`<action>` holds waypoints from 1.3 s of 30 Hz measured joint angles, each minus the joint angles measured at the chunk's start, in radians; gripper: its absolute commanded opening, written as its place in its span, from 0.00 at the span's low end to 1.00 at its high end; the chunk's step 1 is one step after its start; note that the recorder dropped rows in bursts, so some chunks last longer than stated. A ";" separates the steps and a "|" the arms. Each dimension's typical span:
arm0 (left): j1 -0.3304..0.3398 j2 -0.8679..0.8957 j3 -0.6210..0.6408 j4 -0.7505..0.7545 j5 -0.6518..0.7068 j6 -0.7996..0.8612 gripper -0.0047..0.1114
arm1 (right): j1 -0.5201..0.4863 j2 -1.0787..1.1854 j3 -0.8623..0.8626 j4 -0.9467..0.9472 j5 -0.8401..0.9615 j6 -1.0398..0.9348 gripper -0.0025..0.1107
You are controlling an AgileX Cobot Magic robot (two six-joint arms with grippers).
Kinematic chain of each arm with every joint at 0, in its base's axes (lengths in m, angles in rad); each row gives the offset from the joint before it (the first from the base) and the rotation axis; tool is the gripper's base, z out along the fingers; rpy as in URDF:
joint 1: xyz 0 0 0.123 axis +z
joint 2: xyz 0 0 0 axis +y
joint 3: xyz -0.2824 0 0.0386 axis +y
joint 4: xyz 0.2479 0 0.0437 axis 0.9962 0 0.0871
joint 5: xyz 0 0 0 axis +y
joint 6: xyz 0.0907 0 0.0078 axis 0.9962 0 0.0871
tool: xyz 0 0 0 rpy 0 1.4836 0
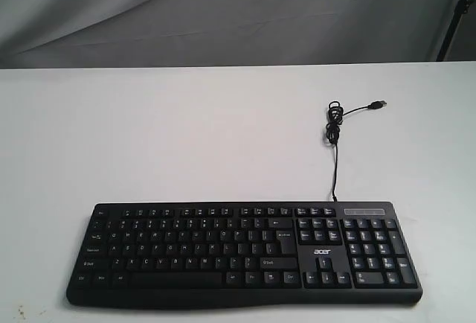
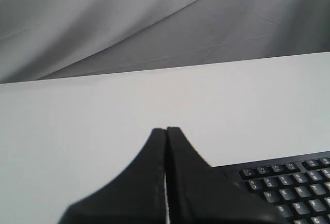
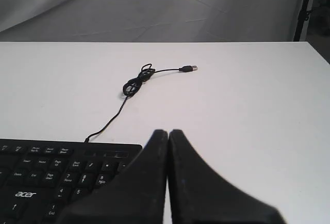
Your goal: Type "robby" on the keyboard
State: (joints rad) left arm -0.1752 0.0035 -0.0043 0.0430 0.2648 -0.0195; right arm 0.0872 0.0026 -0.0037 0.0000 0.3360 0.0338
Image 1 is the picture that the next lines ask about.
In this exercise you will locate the black acer keyboard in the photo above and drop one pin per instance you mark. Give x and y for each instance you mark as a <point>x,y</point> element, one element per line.
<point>192,255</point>

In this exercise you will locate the grey backdrop cloth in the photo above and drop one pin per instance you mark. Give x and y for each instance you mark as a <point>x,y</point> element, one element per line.
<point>189,33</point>

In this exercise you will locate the black light stand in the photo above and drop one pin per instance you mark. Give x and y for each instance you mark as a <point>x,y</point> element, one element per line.
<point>461,8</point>

